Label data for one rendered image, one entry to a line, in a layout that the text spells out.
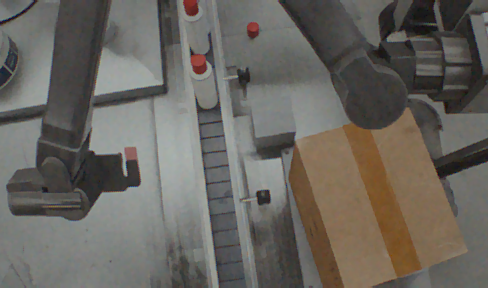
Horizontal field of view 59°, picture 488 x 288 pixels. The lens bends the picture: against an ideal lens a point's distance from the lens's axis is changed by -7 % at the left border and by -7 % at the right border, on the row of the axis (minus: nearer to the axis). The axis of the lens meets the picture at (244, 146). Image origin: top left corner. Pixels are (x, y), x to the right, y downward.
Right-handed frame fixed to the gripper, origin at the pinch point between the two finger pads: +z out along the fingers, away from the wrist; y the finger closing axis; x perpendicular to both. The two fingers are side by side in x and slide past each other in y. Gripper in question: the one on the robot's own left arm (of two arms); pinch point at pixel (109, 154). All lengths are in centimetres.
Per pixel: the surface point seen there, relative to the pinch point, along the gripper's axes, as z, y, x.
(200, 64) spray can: 21.2, -15.5, -11.5
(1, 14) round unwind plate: 56, 48, -26
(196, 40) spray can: 40.1, -12.7, -14.5
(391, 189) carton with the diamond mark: 0, -51, 10
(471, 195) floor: 101, -120, 65
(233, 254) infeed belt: 13.4, -19.8, 30.5
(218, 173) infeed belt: 25.6, -16.9, 15.5
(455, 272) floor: 80, -107, 90
